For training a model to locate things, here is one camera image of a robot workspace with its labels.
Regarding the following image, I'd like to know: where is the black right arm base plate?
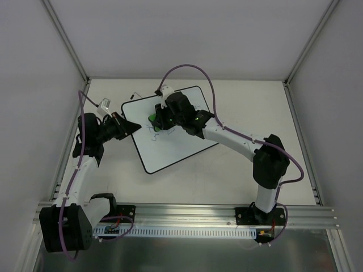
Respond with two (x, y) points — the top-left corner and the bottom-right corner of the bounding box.
(234, 205), (286, 226)

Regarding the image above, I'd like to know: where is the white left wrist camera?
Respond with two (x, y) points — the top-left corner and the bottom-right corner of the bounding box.
(97, 97), (111, 117)

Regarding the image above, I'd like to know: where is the green whiteboard eraser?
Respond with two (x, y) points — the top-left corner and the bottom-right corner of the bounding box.
(148, 113), (162, 132)

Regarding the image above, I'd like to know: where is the white slotted cable duct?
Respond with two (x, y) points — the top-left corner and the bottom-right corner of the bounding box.
(93, 225), (257, 240)

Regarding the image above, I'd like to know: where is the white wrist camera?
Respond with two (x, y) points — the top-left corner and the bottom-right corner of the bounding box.
(97, 97), (111, 117)
(154, 84), (174, 109)

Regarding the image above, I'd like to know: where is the white whiteboard black frame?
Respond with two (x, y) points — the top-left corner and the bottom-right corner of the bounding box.
(121, 95), (217, 175)

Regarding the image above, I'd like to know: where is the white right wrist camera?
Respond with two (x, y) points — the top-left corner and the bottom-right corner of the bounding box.
(154, 84), (174, 109)

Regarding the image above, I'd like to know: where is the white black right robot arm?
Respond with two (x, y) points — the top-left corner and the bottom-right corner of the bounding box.
(149, 90), (290, 224)

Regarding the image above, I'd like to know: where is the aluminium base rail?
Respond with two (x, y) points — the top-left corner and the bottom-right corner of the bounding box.
(33, 201), (341, 227)

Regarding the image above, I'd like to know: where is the aluminium frame post right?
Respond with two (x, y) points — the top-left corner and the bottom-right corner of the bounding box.
(284, 0), (340, 86)

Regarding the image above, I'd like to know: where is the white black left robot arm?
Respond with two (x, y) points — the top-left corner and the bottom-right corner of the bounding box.
(39, 112), (141, 254)

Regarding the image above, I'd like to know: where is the aluminium frame post left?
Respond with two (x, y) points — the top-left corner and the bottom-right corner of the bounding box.
(40, 0), (90, 84)

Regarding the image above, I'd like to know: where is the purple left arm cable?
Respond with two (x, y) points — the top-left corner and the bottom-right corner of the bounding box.
(58, 90), (134, 261)

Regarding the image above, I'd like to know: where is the aluminium frame post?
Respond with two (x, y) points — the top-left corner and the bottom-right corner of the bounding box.
(284, 0), (340, 86)
(40, 0), (90, 84)

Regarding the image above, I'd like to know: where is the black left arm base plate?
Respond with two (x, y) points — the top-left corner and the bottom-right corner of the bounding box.
(117, 204), (136, 223)

